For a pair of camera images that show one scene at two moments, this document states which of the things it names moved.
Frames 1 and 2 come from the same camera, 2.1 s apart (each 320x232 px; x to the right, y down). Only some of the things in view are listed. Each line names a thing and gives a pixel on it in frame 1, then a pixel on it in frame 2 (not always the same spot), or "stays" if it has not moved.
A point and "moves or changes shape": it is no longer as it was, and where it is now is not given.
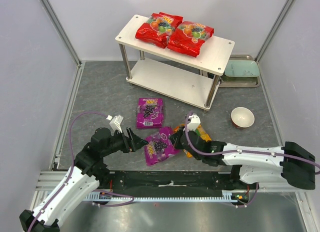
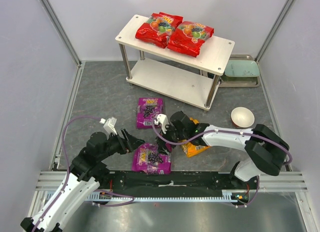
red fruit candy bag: [188, 37] stays
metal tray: [241, 81] stays
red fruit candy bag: [158, 28] stays
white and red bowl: [242, 117] stays
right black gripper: [182, 139] -> [167, 136]
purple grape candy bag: [159, 146] moves or changes shape
